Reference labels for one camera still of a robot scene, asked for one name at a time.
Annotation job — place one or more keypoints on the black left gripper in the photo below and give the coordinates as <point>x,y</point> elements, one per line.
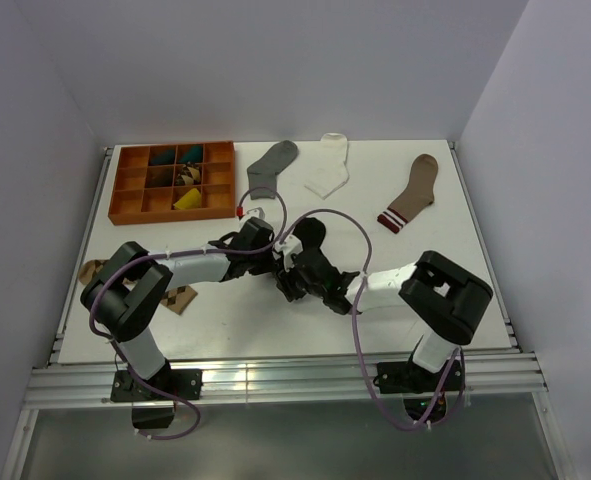
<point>267,267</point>

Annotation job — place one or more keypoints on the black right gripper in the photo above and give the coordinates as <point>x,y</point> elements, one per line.
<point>285,283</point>

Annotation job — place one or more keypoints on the black sock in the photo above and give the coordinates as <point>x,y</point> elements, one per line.
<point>311,233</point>

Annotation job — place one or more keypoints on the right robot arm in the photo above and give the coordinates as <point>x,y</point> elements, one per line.
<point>450,300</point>

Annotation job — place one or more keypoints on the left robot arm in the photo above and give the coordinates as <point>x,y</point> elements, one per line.
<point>125,294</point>

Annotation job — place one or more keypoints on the grey sock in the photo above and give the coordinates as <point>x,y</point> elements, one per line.
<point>263,173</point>

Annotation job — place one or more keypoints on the yellow rolled sock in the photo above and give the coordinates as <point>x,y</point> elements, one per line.
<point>191,199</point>

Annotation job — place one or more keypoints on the brown argyle rolled sock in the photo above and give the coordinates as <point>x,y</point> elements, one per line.
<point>188,175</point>

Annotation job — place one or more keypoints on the white sock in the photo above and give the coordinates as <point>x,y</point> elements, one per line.
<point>329,172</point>

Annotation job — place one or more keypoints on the tan argyle sock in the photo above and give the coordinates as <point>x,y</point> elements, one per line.
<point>175,300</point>

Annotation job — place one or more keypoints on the dark brown rolled sock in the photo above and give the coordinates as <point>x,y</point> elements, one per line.
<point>160,177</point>

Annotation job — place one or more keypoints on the orange compartment tray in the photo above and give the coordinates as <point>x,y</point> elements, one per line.
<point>132,203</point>

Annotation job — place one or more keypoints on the tan sock maroon striped cuff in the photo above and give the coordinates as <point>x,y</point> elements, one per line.
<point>417,195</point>

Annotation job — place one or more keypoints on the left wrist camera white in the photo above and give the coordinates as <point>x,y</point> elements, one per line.
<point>245,215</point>

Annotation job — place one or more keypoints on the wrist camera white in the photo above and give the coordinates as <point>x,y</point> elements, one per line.
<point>245,215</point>
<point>286,250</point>

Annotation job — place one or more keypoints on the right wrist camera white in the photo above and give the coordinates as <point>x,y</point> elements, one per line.
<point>286,250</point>

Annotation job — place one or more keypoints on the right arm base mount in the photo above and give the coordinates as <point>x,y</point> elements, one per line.
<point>405,377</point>

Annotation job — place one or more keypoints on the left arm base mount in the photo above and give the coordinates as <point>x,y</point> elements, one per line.
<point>154,403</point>

